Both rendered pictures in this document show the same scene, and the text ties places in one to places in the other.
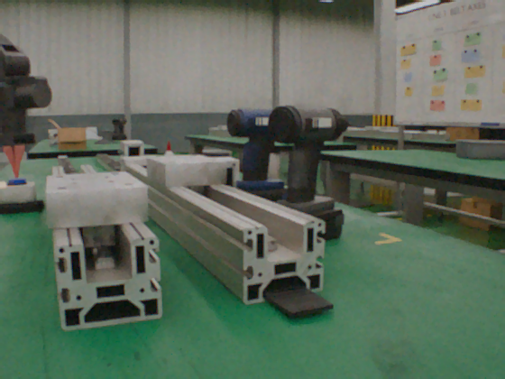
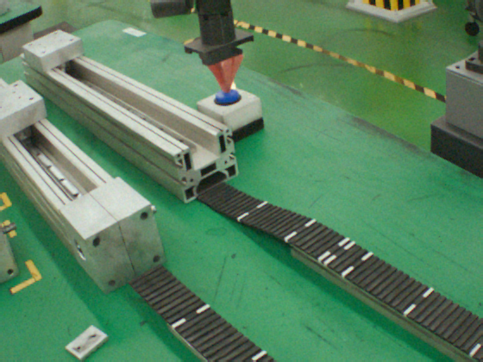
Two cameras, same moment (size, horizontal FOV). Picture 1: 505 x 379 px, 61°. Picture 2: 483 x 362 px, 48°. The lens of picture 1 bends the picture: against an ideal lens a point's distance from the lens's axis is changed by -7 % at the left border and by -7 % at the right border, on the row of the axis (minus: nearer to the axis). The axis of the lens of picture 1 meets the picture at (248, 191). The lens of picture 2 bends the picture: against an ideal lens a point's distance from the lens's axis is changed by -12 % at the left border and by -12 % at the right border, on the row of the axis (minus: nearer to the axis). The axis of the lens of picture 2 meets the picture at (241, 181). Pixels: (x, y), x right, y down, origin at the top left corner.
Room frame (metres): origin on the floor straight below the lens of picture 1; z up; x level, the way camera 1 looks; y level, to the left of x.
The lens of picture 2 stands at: (1.92, 0.38, 1.29)
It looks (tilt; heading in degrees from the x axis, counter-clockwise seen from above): 33 degrees down; 171
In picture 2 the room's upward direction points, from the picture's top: 9 degrees counter-clockwise
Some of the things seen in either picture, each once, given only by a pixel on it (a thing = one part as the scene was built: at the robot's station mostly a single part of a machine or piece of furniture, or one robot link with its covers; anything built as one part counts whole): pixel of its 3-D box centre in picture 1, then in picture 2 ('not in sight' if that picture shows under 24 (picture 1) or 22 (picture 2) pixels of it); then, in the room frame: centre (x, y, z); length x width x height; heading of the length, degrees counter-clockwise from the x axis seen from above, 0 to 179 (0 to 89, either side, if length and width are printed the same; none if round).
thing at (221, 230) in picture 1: (184, 202); (17, 135); (0.86, 0.12, 0.82); 0.80 x 0.10 x 0.09; 24
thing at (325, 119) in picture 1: (317, 172); not in sight; (0.77, -0.12, 0.89); 0.20 x 0.08 x 0.22; 135
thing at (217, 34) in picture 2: (13, 125); (216, 29); (0.99, 0.53, 0.97); 0.10 x 0.07 x 0.07; 114
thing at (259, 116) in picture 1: (272, 160); not in sight; (1.01, -0.05, 0.89); 0.20 x 0.08 x 0.22; 115
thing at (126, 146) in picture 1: (130, 152); not in sight; (2.17, 0.56, 0.83); 0.11 x 0.10 x 0.10; 115
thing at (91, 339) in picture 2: not in sight; (86, 343); (1.41, 0.24, 0.78); 0.05 x 0.03 x 0.01; 127
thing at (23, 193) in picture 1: (22, 196); (226, 115); (0.99, 0.52, 0.81); 0.10 x 0.08 x 0.06; 114
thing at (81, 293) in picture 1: (82, 209); (97, 96); (0.78, 0.29, 0.82); 0.80 x 0.10 x 0.09; 24
